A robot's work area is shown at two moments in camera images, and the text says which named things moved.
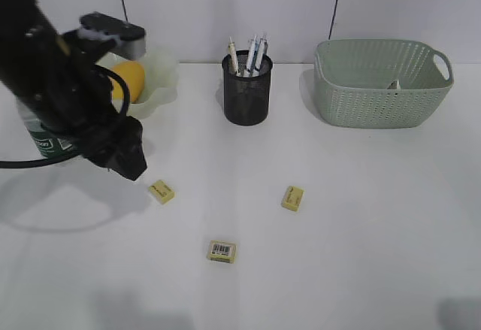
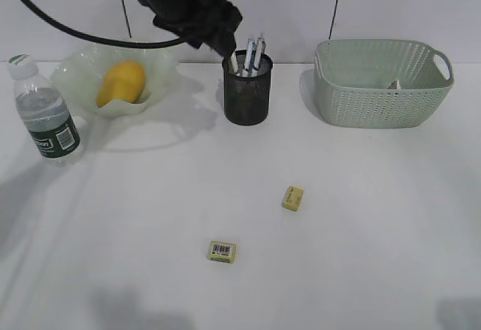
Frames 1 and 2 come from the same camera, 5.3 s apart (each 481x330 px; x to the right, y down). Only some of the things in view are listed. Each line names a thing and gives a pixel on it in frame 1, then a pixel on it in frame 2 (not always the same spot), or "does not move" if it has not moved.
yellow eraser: [292, 198] does not move
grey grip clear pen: [262, 49] does not move
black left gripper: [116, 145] -> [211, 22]
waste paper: [394, 85] does not move
